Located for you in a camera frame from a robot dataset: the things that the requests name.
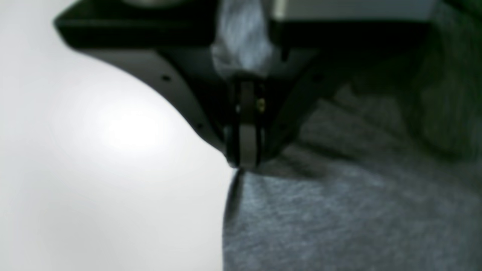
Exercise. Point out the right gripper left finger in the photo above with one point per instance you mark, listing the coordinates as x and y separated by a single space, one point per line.
168 49

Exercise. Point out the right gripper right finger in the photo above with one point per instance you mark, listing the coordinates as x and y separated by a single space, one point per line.
312 60

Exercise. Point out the grey T-shirt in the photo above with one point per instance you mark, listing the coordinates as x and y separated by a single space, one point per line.
385 176

